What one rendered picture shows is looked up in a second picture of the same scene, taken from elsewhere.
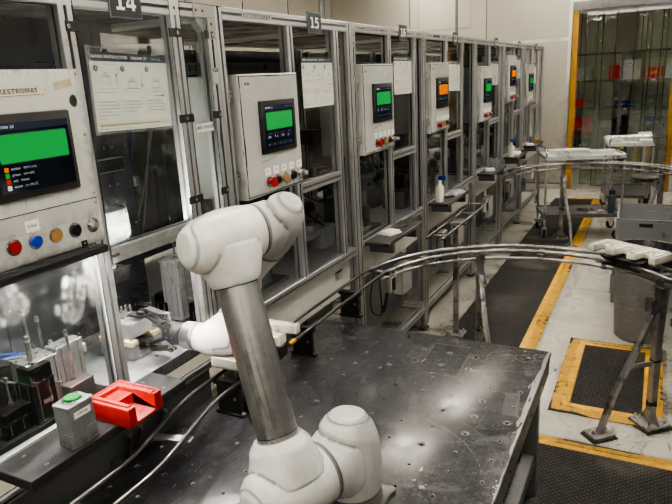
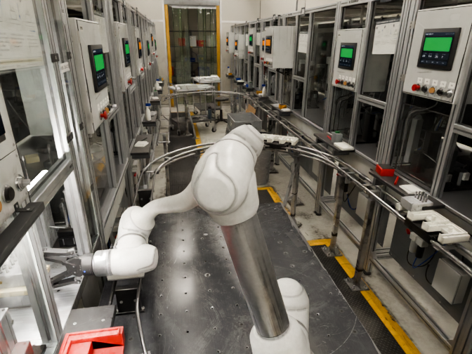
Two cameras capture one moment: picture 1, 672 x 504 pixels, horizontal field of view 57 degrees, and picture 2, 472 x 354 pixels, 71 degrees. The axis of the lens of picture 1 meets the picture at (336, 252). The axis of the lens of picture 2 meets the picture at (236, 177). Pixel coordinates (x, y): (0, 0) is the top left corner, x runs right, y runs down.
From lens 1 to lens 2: 105 cm
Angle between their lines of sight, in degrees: 36
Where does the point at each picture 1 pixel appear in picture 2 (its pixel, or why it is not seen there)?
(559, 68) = (160, 38)
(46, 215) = not seen: outside the picture
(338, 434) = (296, 304)
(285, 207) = (258, 138)
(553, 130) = (161, 74)
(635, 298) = (258, 162)
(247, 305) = (258, 231)
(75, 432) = not seen: outside the picture
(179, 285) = (44, 218)
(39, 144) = not seen: outside the picture
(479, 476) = (326, 290)
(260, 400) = (273, 306)
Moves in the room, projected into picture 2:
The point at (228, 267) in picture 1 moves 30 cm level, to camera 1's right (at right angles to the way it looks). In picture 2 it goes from (251, 202) to (331, 173)
